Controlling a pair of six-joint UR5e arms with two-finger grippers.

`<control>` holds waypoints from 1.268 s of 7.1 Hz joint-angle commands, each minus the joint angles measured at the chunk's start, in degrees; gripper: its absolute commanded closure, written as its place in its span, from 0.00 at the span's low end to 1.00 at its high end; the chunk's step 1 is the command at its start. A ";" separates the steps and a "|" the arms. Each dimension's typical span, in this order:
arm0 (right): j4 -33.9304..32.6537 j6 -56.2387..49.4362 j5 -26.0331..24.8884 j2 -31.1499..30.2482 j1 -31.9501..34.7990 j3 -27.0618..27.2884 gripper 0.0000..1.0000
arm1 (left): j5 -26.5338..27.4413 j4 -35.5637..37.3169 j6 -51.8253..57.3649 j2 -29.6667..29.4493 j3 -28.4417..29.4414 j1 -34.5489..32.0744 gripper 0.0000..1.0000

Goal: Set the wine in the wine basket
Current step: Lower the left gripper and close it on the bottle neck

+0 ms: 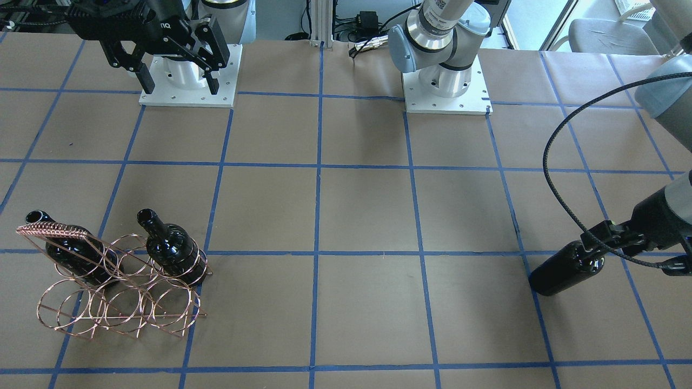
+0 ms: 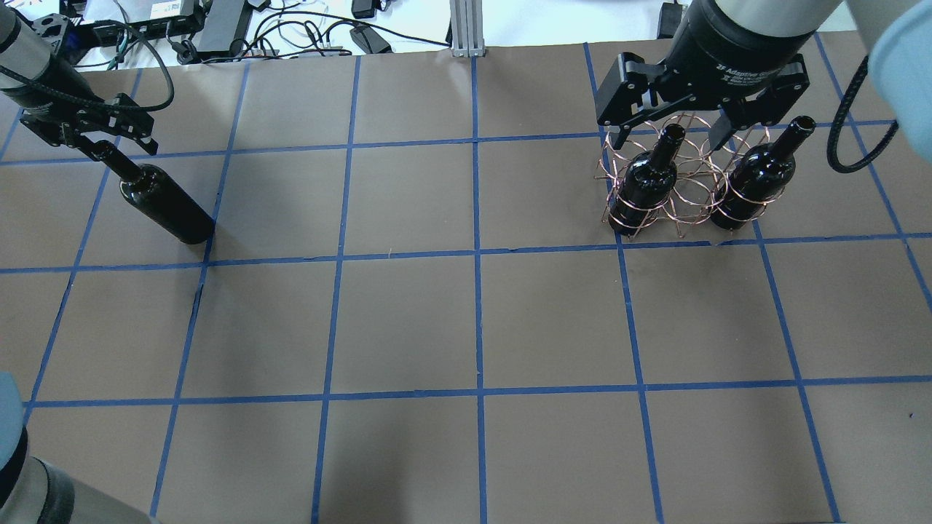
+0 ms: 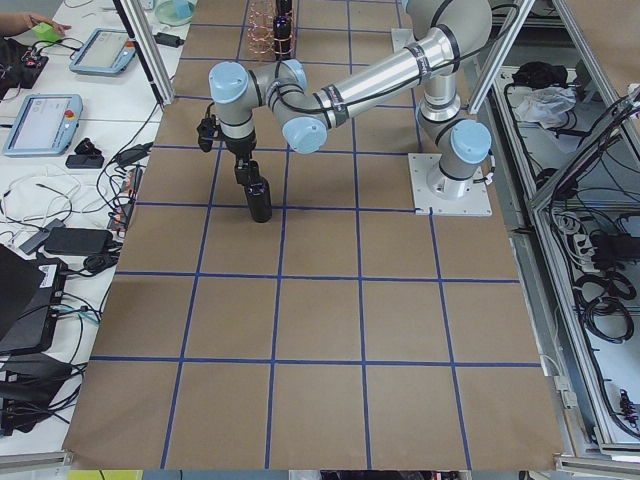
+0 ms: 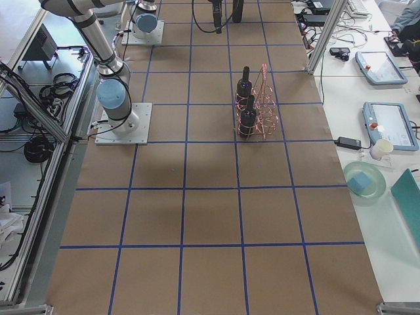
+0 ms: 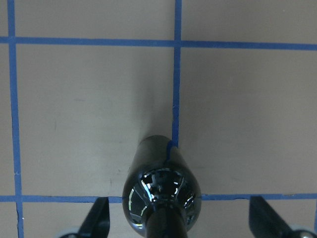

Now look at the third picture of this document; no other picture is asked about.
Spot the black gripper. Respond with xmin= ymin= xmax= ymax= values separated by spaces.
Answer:
xmin=224 ymin=134 xmax=257 ymax=168

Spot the dark glass wine bottle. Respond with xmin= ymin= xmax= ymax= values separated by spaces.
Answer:
xmin=234 ymin=158 xmax=272 ymax=223

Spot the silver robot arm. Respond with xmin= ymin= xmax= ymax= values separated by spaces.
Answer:
xmin=209 ymin=1 xmax=492 ymax=203

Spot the black power adapter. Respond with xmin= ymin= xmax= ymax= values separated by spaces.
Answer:
xmin=154 ymin=32 xmax=184 ymax=48

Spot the green glass bowl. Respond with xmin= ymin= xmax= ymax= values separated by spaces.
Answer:
xmin=154 ymin=0 xmax=197 ymax=27

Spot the blue teach pendant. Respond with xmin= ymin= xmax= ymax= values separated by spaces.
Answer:
xmin=2 ymin=94 xmax=83 ymax=158
xmin=69 ymin=28 xmax=136 ymax=77

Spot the black power brick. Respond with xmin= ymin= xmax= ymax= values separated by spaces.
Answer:
xmin=44 ymin=227 xmax=113 ymax=256

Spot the green block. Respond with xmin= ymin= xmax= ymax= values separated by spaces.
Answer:
xmin=31 ymin=22 xmax=61 ymax=43

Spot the black laptop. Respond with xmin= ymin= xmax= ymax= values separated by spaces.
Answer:
xmin=1 ymin=246 xmax=67 ymax=355

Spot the aluminium frame post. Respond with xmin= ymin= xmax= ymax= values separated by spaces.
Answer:
xmin=113 ymin=0 xmax=175 ymax=106

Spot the copper wire wine basket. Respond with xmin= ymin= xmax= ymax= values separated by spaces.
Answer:
xmin=247 ymin=0 xmax=276 ymax=59

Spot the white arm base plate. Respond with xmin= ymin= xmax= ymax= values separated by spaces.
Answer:
xmin=408 ymin=153 xmax=492 ymax=217

